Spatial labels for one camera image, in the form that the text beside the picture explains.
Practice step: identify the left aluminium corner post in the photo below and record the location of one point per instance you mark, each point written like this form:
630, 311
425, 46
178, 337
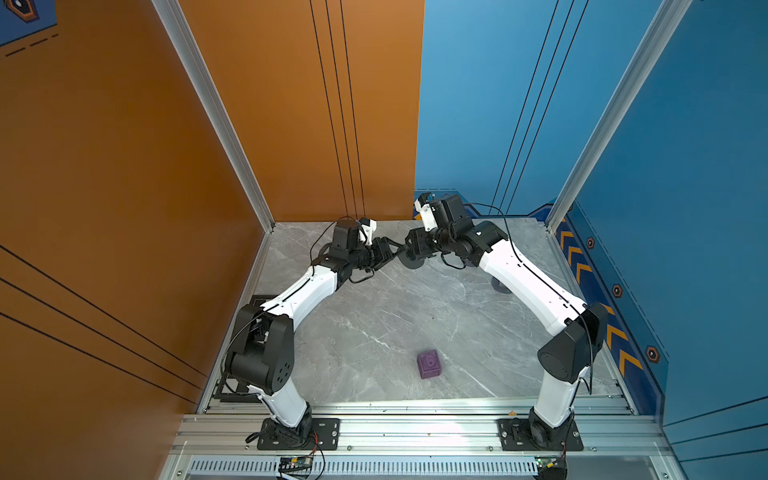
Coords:
178, 30

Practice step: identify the purple-grey phone stand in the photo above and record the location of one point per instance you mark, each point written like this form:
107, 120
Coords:
498, 286

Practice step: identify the aluminium corner post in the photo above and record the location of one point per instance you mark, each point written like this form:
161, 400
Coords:
652, 45
178, 30

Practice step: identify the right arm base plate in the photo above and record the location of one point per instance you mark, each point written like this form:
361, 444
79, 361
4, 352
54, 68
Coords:
519, 434

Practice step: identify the green circuit board left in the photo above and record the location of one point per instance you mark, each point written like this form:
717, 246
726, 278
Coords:
295, 467

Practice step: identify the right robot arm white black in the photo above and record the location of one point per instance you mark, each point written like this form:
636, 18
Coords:
577, 330

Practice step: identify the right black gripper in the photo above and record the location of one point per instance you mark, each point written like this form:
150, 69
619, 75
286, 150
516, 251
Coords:
417, 241

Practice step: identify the dark grey round phone stand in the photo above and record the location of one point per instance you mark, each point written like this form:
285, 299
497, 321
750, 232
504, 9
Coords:
410, 260

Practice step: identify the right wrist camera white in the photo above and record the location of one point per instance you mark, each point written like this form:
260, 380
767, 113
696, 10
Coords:
425, 214

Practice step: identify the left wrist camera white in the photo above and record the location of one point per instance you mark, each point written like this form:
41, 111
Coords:
367, 228

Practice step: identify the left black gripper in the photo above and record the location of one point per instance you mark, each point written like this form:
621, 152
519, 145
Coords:
381, 254

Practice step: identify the right aluminium corner post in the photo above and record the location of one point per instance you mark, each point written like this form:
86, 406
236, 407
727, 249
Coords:
652, 45

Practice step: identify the black white checkerboard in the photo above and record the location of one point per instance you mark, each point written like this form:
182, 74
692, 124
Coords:
259, 354

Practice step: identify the circuit board right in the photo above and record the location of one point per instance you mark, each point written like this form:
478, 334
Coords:
551, 468

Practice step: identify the purple square box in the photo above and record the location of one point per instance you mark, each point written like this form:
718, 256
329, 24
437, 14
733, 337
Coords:
428, 364

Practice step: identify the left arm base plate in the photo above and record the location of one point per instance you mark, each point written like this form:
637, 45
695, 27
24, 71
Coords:
310, 433

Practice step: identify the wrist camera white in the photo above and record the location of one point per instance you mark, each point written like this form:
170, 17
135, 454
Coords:
367, 228
425, 214

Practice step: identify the aluminium front rail frame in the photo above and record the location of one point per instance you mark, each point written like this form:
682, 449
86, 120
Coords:
424, 439

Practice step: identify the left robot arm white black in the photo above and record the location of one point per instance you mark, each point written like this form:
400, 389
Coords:
329, 268

